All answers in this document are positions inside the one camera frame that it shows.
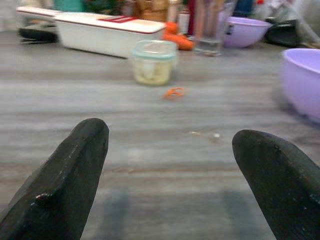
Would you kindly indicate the orange rubber band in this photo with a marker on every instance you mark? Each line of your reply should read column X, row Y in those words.
column 174, row 93

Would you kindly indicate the black utensil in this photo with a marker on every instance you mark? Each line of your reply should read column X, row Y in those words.
column 37, row 35

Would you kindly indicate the orange carrot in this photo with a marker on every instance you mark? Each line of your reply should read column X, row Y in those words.
column 181, row 41
column 171, row 27

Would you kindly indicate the brown wicker basket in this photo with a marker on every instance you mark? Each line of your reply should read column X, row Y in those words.
column 151, row 10

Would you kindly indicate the clear drinking glass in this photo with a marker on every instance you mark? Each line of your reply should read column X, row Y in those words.
column 212, row 27

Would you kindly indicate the purple plastic bowl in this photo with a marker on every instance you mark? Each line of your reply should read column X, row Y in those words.
column 243, row 32
column 303, row 80

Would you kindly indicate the small white bottle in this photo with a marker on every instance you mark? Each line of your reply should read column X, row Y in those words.
column 183, row 21

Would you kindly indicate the small glass container teal lid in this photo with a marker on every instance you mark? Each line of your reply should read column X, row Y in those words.
column 153, row 63

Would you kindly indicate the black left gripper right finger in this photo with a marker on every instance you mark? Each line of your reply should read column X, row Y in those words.
column 282, row 180

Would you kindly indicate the black pouch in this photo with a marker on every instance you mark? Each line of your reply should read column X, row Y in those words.
column 282, row 33

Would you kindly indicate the white red-trimmed mandoline slicer box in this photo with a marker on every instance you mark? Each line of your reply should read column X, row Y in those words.
column 105, row 35

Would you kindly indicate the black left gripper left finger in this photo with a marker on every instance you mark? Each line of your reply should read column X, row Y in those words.
column 62, row 185

